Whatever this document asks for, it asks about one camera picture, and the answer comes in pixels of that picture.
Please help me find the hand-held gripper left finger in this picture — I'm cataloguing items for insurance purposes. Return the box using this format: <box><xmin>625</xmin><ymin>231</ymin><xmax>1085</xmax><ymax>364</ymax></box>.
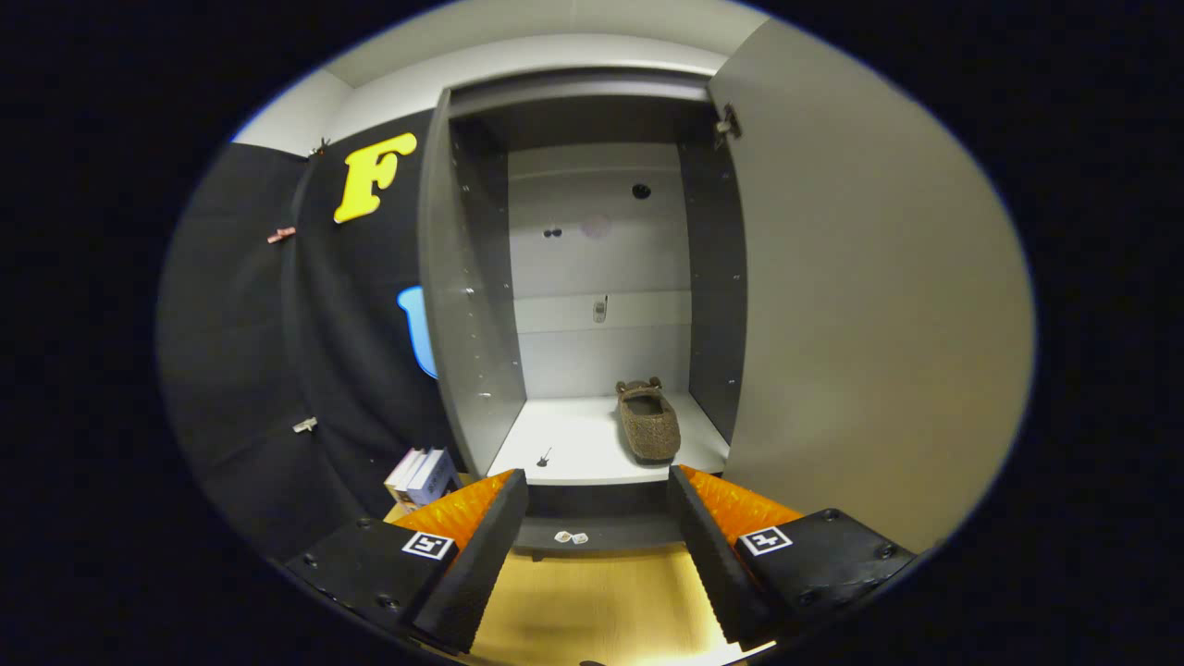
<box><xmin>282</xmin><ymin>468</ymin><xmax>530</xmax><ymax>656</ymax></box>

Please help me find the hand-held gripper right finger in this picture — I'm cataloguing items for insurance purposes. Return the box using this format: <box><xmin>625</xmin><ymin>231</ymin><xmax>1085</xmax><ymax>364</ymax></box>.
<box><xmin>666</xmin><ymin>464</ymin><xmax>919</xmax><ymax>648</ymax></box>

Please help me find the brown fuzzy shoe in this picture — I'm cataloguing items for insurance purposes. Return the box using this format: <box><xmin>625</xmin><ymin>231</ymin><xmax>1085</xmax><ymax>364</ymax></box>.
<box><xmin>615</xmin><ymin>376</ymin><xmax>683</xmax><ymax>466</ymax></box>

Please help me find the dark grey shoe cabinet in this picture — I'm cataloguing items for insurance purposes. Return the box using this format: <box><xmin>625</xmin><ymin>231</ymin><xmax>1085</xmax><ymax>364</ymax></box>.
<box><xmin>418</xmin><ymin>67</ymin><xmax>749</xmax><ymax>561</ymax></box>

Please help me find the beige shoe cabinet door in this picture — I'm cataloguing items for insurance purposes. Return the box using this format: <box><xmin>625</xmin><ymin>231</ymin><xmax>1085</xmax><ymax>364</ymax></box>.
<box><xmin>707</xmin><ymin>17</ymin><xmax>1036</xmax><ymax>555</ymax></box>

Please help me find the grey cabinet shelf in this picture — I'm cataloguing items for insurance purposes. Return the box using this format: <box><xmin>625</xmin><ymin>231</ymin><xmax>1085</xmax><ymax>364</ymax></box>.
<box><xmin>487</xmin><ymin>395</ymin><xmax>733</xmax><ymax>487</ymax></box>

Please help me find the blue book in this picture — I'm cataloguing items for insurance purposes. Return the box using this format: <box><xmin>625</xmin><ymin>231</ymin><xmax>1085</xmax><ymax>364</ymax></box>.
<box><xmin>407</xmin><ymin>448</ymin><xmax>462</xmax><ymax>507</ymax></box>

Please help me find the black backdrop cloth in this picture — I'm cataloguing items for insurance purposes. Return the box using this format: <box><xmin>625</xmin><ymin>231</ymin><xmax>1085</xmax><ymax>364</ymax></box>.
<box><xmin>157</xmin><ymin>111</ymin><xmax>463</xmax><ymax>558</ymax></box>

